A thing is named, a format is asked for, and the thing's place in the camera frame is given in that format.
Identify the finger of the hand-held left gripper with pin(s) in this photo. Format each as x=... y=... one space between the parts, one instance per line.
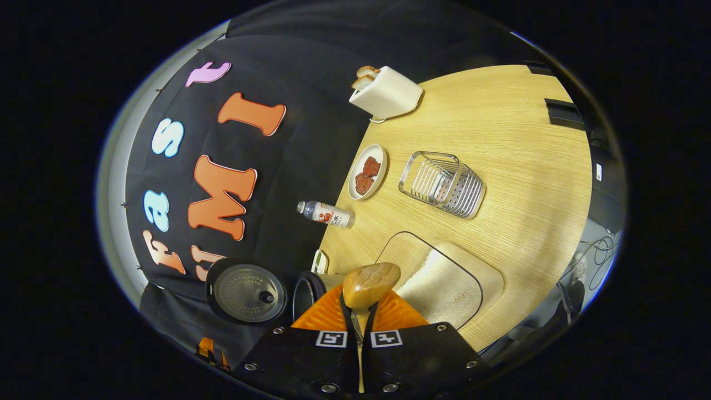
x=206 y=349

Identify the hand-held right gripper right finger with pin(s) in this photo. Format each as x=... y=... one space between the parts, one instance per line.
x=422 y=355

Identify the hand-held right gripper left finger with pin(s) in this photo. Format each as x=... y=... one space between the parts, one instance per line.
x=300 y=355

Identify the black rice cooker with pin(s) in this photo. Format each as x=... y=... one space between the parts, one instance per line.
x=244 y=291

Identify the wooden spoon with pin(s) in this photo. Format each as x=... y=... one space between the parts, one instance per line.
x=371 y=283

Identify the white divided grain dish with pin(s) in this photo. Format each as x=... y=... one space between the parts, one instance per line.
x=319 y=261

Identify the beige tray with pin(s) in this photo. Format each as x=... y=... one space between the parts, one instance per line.
x=491 y=278

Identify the clear drink bottle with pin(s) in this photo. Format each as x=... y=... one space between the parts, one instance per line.
x=328 y=214

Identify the red meat piece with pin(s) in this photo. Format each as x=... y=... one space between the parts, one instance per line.
x=372 y=166
x=364 y=184

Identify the white round plate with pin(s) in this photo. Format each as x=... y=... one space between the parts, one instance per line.
x=380 y=153

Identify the white toaster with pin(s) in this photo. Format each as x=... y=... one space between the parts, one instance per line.
x=389 y=91

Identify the toasted bread slice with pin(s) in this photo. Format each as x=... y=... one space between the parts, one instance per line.
x=367 y=71
x=362 y=83

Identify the black block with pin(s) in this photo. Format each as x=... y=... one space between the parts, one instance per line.
x=564 y=114
x=539 y=68

